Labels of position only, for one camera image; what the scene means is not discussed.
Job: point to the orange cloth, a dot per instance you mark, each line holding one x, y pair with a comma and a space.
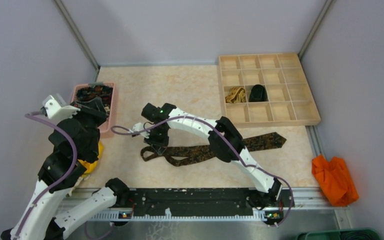
335, 180

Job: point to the pink plastic basket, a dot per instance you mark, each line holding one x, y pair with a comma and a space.
105, 128

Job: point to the rolled black tie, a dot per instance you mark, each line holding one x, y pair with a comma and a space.
258, 93

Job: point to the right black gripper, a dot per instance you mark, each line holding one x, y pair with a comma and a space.
159, 146

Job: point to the pile of patterned ties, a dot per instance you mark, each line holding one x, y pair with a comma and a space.
104, 92

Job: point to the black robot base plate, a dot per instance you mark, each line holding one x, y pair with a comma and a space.
200, 202

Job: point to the green bin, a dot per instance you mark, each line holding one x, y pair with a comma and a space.
341, 234

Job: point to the dark brown patterned tie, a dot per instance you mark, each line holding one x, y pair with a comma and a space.
179, 156

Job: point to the rolled yellow patterned tie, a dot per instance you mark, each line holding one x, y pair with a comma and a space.
236, 95

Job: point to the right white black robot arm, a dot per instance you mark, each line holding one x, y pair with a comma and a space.
224, 139

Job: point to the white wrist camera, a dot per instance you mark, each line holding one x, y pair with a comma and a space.
57, 109
139, 129

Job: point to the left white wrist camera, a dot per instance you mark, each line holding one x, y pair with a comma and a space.
57, 109

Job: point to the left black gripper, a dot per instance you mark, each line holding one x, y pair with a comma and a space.
94, 107

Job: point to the wooden compartment tray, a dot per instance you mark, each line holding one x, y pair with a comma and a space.
290, 100

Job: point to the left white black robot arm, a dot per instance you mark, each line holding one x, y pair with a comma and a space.
75, 139

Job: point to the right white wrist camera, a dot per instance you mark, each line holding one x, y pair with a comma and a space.
139, 129

